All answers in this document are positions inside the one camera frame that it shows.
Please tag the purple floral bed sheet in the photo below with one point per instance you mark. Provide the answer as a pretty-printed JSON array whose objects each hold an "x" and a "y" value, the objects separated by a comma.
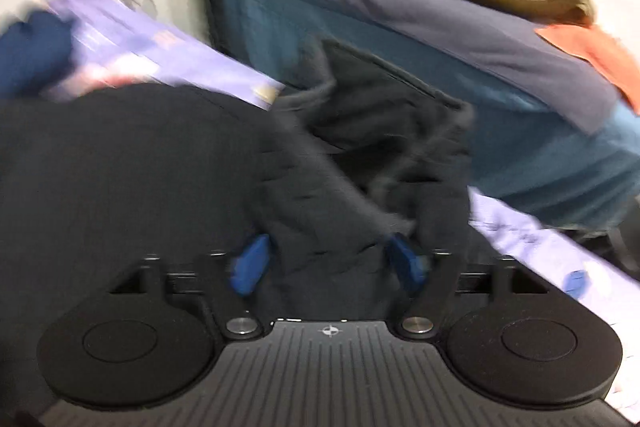
[{"x": 114, "y": 45}]

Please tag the navy blue folded garment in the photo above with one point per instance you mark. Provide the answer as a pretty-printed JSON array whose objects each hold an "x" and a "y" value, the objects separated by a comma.
[{"x": 35, "y": 53}]

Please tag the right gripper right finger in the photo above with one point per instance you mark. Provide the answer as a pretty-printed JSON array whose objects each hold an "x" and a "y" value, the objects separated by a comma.
[{"x": 430, "y": 281}]

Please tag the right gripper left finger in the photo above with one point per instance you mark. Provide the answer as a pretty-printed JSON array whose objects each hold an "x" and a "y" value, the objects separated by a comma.
[{"x": 228, "y": 280}]

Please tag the dark quilted jacket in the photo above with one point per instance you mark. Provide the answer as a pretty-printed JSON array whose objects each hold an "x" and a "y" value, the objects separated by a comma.
[{"x": 354, "y": 152}]

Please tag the orange cloth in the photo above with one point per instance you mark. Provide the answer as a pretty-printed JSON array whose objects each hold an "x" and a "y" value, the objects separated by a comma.
[{"x": 603, "y": 52}]

